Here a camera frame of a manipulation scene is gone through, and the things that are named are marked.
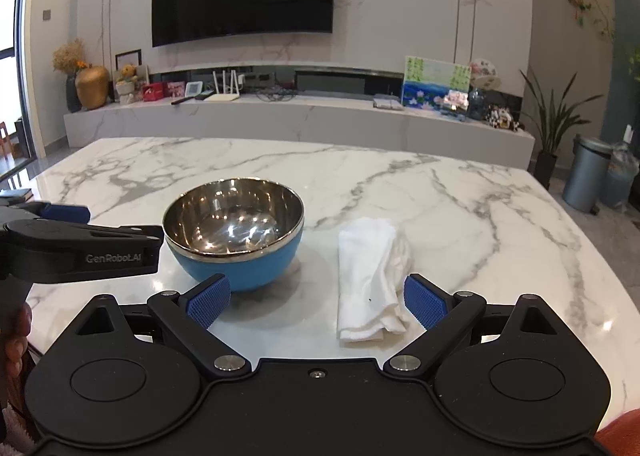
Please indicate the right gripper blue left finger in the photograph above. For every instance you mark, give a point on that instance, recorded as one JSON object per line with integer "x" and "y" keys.
{"x": 207, "y": 300}

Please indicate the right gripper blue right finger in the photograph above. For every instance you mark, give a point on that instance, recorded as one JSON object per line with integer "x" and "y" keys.
{"x": 428, "y": 303}

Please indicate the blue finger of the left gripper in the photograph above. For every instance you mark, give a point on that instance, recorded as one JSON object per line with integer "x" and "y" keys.
{"x": 65, "y": 213}
{"x": 147, "y": 232}

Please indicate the white paper towel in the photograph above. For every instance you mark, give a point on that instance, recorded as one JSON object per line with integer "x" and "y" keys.
{"x": 374, "y": 258}

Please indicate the blue steel bowl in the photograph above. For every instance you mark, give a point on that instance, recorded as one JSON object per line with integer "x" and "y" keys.
{"x": 246, "y": 229}

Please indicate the person's left hand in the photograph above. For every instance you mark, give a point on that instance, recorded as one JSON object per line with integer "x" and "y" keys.
{"x": 17, "y": 360}

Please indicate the gold round vase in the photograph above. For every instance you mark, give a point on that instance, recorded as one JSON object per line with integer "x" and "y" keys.
{"x": 92, "y": 86}

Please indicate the teddy bear decoration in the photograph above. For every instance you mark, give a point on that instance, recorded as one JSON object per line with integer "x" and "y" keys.
{"x": 126, "y": 84}

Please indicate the red box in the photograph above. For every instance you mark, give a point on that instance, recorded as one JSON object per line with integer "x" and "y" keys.
{"x": 153, "y": 92}

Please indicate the white digital clock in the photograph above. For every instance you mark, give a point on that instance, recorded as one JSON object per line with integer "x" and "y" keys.
{"x": 193, "y": 89}

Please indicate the dried flowers dark vase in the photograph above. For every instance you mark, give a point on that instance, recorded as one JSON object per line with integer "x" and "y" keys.
{"x": 69, "y": 59}

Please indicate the white wifi router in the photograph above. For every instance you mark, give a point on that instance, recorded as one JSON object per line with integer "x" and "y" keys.
{"x": 226, "y": 87}

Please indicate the grey metal trash bin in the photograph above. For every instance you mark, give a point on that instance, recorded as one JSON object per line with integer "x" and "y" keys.
{"x": 583, "y": 185}

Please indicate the cow figurines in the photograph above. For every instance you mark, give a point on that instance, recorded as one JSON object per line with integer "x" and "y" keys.
{"x": 502, "y": 118}

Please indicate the lotus flower painting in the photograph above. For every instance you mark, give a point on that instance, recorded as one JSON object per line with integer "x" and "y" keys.
{"x": 428, "y": 82}

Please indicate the green potted plant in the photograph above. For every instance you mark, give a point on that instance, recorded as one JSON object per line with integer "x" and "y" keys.
{"x": 552, "y": 120}

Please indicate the black picture frame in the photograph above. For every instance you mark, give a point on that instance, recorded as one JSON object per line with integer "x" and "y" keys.
{"x": 131, "y": 57}

